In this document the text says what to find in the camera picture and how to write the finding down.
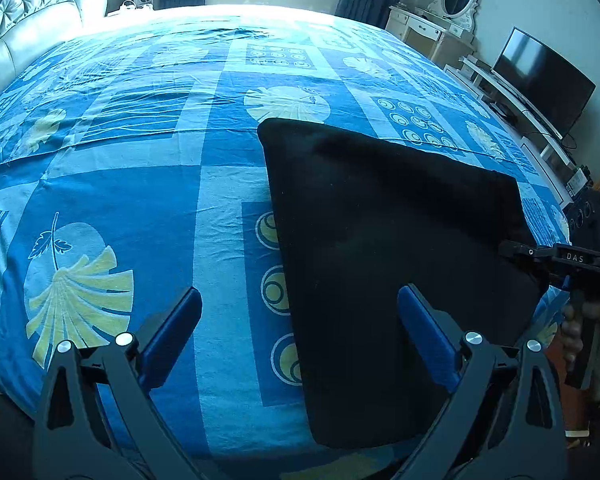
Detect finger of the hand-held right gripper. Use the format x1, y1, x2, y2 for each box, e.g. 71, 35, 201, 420
498, 239, 557, 277

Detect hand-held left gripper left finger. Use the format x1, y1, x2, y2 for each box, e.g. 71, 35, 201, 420
31, 286, 206, 480

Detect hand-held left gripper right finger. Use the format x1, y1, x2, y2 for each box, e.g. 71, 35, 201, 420
395, 284, 567, 480

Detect black studded pants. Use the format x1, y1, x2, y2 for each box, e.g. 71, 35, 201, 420
256, 117, 554, 451

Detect person's right hand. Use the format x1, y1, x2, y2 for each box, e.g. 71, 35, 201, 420
560, 304, 600, 403

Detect white television stand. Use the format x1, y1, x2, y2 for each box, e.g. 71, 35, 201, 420
444, 55, 594, 207

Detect blue patterned bed sheet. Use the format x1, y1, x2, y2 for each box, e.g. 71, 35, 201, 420
0, 4, 574, 463

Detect black flat television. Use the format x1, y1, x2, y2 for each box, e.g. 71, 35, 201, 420
492, 26, 597, 139

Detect white dressing table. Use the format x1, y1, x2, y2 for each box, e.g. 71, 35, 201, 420
385, 5, 477, 67

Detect grey tufted leather headboard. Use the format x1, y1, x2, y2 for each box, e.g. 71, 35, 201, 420
0, 0, 109, 107

